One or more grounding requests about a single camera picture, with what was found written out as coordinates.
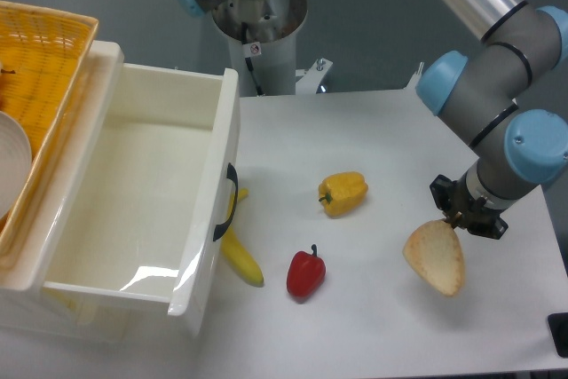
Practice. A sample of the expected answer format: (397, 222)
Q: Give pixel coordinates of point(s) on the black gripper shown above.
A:
(464, 211)

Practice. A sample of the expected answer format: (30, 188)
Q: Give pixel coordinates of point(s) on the triangle bread slice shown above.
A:
(434, 252)

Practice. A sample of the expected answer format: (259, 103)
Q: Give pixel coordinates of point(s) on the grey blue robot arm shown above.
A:
(476, 98)

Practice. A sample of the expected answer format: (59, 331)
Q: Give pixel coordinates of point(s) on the white upper drawer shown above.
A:
(140, 230)

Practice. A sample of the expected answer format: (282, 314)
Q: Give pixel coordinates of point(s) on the white drawer cabinet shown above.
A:
(25, 301)

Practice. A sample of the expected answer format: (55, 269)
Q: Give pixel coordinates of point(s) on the yellow bell pepper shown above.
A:
(342, 192)

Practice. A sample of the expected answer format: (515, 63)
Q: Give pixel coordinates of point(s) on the black object at table edge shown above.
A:
(558, 326)

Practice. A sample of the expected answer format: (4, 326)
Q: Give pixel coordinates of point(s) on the red bell pepper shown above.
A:
(306, 273)

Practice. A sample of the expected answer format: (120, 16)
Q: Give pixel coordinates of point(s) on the yellow banana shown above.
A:
(240, 260)

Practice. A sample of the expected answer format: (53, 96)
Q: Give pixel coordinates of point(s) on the yellow woven basket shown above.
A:
(45, 48)

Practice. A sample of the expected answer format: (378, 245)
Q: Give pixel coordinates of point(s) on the white plate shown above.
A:
(16, 161)

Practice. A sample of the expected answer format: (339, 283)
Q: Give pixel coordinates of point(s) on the white metal bracket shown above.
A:
(314, 79)

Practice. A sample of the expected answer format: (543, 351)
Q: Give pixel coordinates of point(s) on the black drawer handle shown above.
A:
(229, 203)

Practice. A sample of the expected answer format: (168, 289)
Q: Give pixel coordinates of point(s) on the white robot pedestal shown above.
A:
(261, 38)

